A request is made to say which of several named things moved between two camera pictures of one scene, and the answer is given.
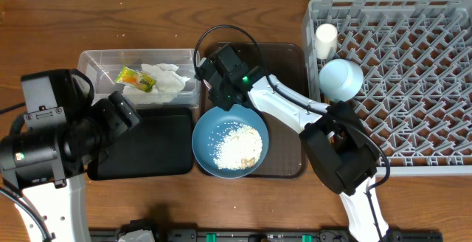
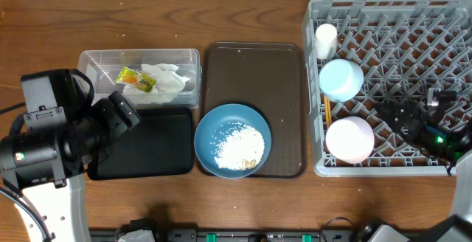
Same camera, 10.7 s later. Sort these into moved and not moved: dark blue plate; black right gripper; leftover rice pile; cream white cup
Moved: black right gripper
Not moved: dark blue plate; cream white cup; leftover rice pile
